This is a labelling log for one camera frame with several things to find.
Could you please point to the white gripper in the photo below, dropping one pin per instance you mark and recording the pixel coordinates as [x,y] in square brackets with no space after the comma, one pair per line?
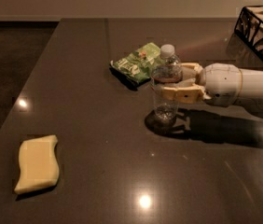
[221,82]

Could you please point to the green chip bag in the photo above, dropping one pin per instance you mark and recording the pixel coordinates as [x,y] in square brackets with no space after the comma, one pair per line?
[138,65]

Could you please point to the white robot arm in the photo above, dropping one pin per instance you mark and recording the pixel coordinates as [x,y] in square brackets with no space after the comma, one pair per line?
[251,88]

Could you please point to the yellow sponge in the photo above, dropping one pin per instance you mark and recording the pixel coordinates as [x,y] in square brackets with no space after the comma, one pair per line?
[38,164]

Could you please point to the clear plastic water bottle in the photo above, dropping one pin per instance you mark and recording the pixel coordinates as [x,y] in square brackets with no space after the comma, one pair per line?
[166,73]

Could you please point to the black wire basket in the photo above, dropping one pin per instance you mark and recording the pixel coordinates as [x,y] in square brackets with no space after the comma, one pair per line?
[249,28]

